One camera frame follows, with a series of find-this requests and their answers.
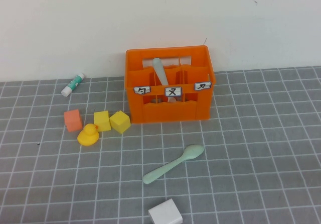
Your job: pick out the pale grey plastic fork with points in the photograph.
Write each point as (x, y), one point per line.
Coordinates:
(160, 70)

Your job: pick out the mint green plastic spoon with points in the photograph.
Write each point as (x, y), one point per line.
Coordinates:
(170, 165)

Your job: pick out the orange plastic cutlery crate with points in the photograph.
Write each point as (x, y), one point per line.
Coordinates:
(173, 112)

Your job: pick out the white label with fork character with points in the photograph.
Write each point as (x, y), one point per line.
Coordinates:
(173, 91)

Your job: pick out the white label with spoon character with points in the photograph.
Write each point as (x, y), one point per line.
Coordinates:
(142, 90)

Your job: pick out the yellow foam cube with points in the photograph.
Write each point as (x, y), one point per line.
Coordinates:
(120, 123)
(102, 121)

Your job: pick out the white label with knife character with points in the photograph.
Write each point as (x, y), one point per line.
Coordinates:
(202, 86)

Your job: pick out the yellow rubber duck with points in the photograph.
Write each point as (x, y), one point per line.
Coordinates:
(87, 135)

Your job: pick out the salmon orange foam cube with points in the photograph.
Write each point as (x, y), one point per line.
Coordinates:
(73, 120)

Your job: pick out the white green glue stick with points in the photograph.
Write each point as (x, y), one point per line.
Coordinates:
(72, 84)

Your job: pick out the grey white-grid tablecloth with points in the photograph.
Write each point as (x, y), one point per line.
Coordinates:
(250, 158)

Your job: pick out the white power adapter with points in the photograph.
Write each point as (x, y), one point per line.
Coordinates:
(165, 212)

